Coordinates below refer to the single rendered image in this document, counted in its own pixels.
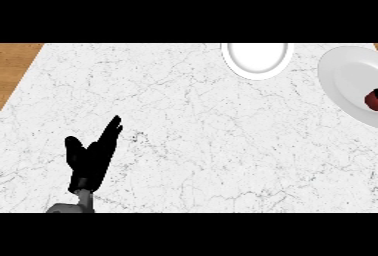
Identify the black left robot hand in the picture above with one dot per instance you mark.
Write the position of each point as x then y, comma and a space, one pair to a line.
90, 160

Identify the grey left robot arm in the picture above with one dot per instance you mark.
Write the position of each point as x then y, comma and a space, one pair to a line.
81, 203

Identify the small white plate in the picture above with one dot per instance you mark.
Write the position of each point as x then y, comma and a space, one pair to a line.
256, 58

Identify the large white plate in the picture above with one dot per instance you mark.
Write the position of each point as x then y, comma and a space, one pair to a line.
348, 83

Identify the red bell pepper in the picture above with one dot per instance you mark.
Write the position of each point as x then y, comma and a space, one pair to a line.
372, 100

